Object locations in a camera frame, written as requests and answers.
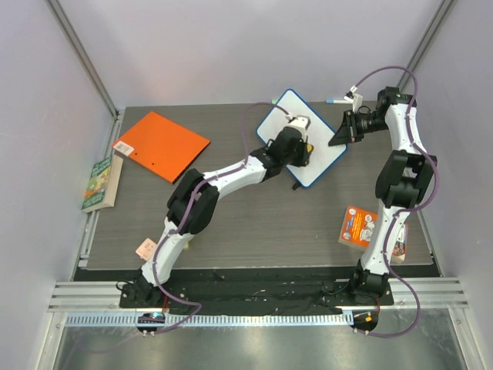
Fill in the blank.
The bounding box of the orange cover book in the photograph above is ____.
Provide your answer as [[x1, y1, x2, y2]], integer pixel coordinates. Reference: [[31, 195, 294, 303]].
[[339, 206, 408, 264]]

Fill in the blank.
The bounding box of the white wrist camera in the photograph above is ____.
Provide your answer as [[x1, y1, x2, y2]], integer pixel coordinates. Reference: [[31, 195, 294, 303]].
[[288, 115, 311, 135], [344, 86, 363, 113]]

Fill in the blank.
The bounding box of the pink power adapter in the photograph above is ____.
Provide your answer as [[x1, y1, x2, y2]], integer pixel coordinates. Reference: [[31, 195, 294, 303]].
[[136, 238, 157, 261]]

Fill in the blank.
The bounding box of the orange folder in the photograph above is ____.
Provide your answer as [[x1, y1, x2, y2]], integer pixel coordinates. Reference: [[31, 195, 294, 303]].
[[112, 112, 210, 183]]

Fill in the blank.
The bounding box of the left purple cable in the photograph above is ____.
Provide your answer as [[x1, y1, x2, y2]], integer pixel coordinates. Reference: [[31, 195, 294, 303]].
[[152, 102, 294, 335]]

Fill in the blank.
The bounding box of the blue white marker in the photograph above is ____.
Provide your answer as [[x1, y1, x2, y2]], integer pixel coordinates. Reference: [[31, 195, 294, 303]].
[[326, 99, 347, 104]]

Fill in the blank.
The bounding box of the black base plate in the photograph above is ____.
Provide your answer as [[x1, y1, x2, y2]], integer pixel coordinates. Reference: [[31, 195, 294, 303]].
[[119, 267, 394, 316]]

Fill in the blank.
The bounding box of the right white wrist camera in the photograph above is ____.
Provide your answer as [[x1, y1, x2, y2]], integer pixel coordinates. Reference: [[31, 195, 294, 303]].
[[344, 86, 363, 113]]

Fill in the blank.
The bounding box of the blue framed whiteboard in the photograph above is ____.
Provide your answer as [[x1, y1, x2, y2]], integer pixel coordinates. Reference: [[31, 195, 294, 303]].
[[247, 89, 347, 188]]

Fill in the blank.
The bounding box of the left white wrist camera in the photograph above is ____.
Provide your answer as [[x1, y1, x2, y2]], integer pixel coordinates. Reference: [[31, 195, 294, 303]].
[[288, 115, 311, 135]]

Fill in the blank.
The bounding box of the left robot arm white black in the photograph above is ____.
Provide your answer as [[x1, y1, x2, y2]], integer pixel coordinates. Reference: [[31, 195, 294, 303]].
[[125, 123, 313, 308]]

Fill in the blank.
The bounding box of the slotted cable duct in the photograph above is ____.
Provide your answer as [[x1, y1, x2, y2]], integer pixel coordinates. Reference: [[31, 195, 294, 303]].
[[65, 311, 354, 328]]

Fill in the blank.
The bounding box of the green cover book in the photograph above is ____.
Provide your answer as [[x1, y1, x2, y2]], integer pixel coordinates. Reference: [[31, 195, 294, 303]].
[[82, 154, 123, 213]]

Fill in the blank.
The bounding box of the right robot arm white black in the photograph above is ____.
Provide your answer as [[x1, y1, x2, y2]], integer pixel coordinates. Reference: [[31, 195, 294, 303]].
[[328, 86, 438, 304]]

